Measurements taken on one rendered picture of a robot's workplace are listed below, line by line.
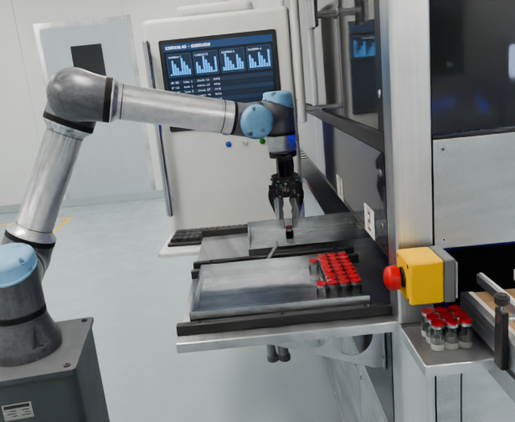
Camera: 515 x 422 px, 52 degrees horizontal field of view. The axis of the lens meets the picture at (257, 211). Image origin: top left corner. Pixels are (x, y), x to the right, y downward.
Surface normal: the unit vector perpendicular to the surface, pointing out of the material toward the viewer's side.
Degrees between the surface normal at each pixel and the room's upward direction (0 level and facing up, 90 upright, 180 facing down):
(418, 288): 90
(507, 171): 90
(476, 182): 90
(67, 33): 90
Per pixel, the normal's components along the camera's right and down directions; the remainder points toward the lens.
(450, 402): 0.03, 0.25
